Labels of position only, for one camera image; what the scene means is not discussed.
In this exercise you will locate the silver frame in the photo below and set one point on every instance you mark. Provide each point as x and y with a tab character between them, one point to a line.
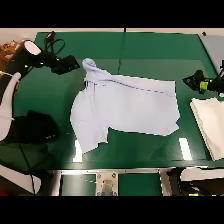
106	186

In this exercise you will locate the black garment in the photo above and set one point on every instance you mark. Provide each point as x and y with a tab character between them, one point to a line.
33	128

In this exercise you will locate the light blue shirt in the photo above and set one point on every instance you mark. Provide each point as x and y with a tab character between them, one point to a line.
133	106

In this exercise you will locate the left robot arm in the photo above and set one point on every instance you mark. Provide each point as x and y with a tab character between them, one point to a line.
10	96

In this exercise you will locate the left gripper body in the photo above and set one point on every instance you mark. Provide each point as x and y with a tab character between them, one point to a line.
66	64

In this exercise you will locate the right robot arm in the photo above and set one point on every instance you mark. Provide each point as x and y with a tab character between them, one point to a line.
216	84

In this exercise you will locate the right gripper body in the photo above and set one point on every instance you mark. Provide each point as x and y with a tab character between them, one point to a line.
195	80

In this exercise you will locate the white garment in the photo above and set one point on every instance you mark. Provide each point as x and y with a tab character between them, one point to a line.
211	126

